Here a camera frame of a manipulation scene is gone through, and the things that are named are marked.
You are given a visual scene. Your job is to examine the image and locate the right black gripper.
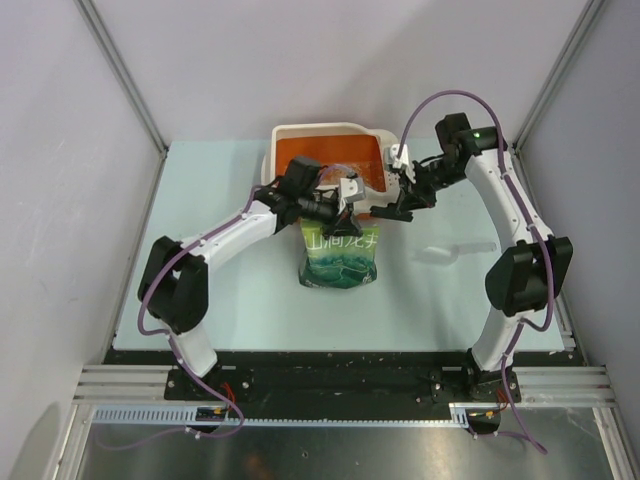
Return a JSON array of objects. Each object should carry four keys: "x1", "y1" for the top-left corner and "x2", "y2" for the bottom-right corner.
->
[{"x1": 395, "y1": 157, "x2": 467, "y2": 212}]

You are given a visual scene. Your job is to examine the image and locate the black bag clip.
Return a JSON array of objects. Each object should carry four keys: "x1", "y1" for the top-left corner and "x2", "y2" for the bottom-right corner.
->
[{"x1": 370, "y1": 204, "x2": 413, "y2": 223}]

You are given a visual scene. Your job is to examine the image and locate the green litter bag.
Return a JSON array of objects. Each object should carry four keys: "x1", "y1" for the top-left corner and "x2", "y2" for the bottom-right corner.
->
[{"x1": 298, "y1": 221, "x2": 380, "y2": 290}]

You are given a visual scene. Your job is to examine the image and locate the orange and cream litter box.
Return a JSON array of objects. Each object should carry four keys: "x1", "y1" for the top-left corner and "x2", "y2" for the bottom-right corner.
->
[{"x1": 261, "y1": 122, "x2": 399, "y2": 219}]

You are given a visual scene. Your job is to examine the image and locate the clear plastic scoop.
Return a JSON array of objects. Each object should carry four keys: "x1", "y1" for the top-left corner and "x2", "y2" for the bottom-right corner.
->
[{"x1": 412, "y1": 241, "x2": 497, "y2": 266}]

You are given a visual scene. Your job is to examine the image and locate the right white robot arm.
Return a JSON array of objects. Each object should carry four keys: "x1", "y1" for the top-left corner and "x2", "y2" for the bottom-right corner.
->
[{"x1": 389, "y1": 113, "x2": 573, "y2": 401}]

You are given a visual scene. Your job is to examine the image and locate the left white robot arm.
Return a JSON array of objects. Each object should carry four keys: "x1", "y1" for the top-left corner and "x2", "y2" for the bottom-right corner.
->
[{"x1": 137, "y1": 156, "x2": 365, "y2": 400}]

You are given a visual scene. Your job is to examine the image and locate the beige cat litter granules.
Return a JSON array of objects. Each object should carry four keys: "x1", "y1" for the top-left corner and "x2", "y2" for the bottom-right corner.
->
[{"x1": 320, "y1": 161, "x2": 386, "y2": 191}]

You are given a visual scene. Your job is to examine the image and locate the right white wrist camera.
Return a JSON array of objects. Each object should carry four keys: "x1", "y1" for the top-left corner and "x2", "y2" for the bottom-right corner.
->
[{"x1": 386, "y1": 143, "x2": 416, "y2": 184}]

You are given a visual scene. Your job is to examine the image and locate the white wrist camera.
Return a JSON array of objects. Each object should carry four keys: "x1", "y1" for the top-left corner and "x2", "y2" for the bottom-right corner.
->
[
  {"x1": 338, "y1": 175, "x2": 366, "y2": 206},
  {"x1": 386, "y1": 143, "x2": 416, "y2": 184}
]

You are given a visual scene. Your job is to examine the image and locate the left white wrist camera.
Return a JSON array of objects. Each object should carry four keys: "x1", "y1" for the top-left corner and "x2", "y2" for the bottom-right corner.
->
[{"x1": 338, "y1": 175, "x2": 366, "y2": 206}]

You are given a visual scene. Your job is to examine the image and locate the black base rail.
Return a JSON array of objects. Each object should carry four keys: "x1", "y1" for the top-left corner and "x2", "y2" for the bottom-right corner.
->
[{"x1": 164, "y1": 351, "x2": 521, "y2": 419}]

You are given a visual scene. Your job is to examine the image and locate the white slotted cable duct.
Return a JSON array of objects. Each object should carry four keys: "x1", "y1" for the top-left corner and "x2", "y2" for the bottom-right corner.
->
[{"x1": 93, "y1": 403, "x2": 501, "y2": 428}]

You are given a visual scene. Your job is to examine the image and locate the right aluminium frame post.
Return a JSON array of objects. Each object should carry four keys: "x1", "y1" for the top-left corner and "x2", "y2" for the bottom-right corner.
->
[{"x1": 511, "y1": 0, "x2": 609, "y2": 153}]

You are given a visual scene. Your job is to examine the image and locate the aluminium frame post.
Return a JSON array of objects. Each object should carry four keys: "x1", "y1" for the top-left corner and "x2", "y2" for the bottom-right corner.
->
[
  {"x1": 511, "y1": 0, "x2": 609, "y2": 153},
  {"x1": 74, "y1": 0, "x2": 168, "y2": 156}
]

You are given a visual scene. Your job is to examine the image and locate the aluminium side rail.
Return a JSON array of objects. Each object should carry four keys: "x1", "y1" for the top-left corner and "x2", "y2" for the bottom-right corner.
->
[{"x1": 503, "y1": 144, "x2": 640, "y2": 480}]

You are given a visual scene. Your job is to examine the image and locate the left aluminium frame post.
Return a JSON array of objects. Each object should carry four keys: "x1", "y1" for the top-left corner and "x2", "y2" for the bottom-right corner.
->
[{"x1": 74, "y1": 0, "x2": 168, "y2": 156}]

